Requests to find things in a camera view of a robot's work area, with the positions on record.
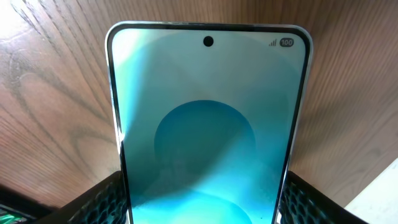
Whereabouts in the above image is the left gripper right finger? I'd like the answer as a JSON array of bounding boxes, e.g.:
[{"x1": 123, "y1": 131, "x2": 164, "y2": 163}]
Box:
[{"x1": 279, "y1": 171, "x2": 366, "y2": 224}]

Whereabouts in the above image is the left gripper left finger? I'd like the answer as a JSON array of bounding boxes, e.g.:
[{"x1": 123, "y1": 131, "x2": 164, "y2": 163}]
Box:
[{"x1": 35, "y1": 170, "x2": 127, "y2": 224}]

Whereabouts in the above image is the smartphone with teal screen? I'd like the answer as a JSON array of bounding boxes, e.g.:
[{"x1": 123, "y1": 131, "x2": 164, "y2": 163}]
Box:
[{"x1": 105, "y1": 21, "x2": 313, "y2": 224}]

